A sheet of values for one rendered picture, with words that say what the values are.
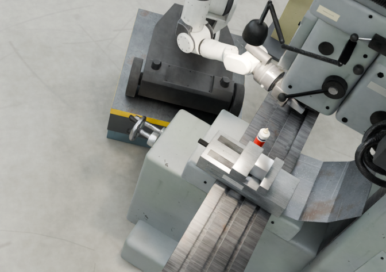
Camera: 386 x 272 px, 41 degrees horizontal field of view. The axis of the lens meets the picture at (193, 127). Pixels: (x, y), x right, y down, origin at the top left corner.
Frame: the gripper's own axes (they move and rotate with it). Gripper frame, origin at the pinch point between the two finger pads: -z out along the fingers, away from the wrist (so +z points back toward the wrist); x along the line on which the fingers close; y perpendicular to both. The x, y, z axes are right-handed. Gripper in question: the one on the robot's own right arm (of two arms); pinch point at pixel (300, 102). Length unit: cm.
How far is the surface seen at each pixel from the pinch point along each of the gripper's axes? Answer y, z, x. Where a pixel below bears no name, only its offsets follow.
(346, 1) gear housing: -49, 2, -13
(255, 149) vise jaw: 21.6, 2.1, -10.6
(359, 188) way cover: 20.9, -33.8, 7.1
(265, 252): 69, -25, -10
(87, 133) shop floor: 123, 92, -1
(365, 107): -22.0, -18.0, -7.6
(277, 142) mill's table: 32.6, 0.3, 8.2
